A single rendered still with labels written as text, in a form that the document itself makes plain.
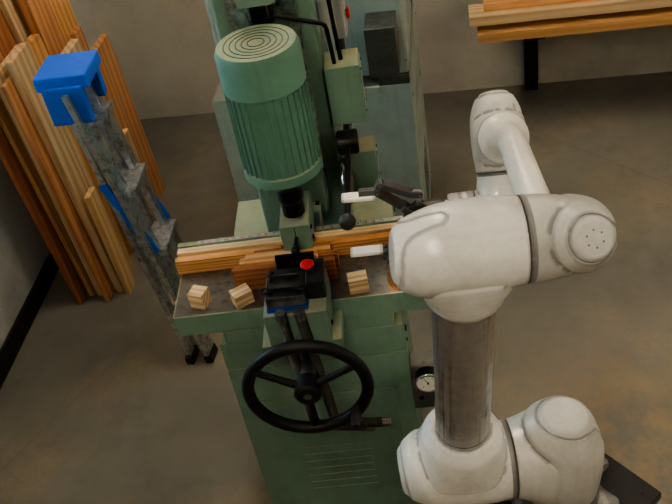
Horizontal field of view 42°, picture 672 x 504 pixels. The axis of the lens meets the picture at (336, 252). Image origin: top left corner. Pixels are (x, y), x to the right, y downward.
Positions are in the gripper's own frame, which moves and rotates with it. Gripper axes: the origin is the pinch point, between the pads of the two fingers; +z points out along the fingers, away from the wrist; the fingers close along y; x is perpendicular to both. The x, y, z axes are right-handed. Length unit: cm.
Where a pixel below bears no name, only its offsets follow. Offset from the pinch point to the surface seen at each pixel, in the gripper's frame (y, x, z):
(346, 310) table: -23.7, -1.6, 4.3
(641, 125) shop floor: -93, -199, -119
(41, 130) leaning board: -23, -120, 112
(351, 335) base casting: -31.9, -2.3, 4.2
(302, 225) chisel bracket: -5.9, -11.7, 12.0
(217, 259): -15.7, -16.3, 34.5
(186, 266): -16.8, -16.4, 42.4
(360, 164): -2.9, -31.4, -1.9
